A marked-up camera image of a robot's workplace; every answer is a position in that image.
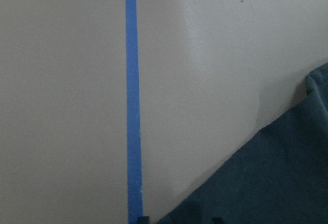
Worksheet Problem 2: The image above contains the blue tape line lengthwise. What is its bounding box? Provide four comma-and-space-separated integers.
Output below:
125, 0, 144, 223

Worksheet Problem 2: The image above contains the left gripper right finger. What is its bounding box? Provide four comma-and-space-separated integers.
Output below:
212, 217, 223, 224

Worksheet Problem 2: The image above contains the black printed t-shirt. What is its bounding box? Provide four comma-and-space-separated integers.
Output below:
160, 65, 327, 223

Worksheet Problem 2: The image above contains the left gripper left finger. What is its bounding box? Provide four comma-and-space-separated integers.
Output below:
137, 216, 150, 224

